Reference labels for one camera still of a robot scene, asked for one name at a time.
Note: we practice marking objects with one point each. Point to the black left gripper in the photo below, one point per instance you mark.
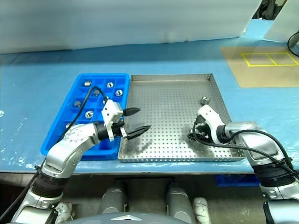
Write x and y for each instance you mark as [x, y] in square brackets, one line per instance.
[119, 129]

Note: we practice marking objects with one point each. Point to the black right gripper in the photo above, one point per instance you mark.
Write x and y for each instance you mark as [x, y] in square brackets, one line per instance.
[205, 134]

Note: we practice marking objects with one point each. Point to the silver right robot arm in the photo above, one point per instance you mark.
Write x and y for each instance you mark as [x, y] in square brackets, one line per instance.
[247, 127]

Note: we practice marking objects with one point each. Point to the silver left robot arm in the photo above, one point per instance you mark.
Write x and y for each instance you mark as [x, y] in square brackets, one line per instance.
[77, 135]

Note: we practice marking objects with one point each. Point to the blue plastic compartment tray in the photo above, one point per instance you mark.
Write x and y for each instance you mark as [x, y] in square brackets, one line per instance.
[53, 137]

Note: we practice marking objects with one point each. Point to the perforated metal tray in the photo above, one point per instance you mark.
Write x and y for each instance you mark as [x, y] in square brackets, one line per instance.
[168, 98]

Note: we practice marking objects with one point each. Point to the blue plastic bin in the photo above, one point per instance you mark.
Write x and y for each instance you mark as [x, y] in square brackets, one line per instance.
[233, 180]

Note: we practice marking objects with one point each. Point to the grey rounded leg cover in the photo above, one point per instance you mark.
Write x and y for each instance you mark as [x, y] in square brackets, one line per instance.
[113, 200]
[178, 200]

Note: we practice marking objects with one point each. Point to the white rounded foot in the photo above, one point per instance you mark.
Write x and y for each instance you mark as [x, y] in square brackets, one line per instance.
[64, 208]
[200, 206]

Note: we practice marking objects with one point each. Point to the brown flat mat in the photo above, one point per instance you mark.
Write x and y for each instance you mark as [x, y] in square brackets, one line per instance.
[264, 77]

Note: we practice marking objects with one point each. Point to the grey robot torso shell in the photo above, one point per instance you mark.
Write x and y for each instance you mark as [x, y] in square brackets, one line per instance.
[151, 220]

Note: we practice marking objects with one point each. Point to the large white foam sheet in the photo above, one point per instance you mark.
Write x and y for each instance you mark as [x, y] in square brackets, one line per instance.
[116, 21]

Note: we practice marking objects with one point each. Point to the white upright panel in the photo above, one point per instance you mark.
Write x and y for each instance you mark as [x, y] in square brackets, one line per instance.
[280, 28]

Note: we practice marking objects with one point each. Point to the dark bundled cloth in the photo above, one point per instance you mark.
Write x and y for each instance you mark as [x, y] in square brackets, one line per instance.
[268, 9]

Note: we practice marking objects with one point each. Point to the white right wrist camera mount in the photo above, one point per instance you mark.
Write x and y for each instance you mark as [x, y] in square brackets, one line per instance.
[211, 114]

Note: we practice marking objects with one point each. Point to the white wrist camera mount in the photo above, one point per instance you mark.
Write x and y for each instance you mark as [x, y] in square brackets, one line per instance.
[109, 110]
[211, 114]

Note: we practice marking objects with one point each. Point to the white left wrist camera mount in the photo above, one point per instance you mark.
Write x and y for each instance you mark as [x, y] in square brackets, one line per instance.
[109, 110]

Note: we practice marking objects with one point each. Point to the yellow tape frame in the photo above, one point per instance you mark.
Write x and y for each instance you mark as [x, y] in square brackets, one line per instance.
[268, 65]

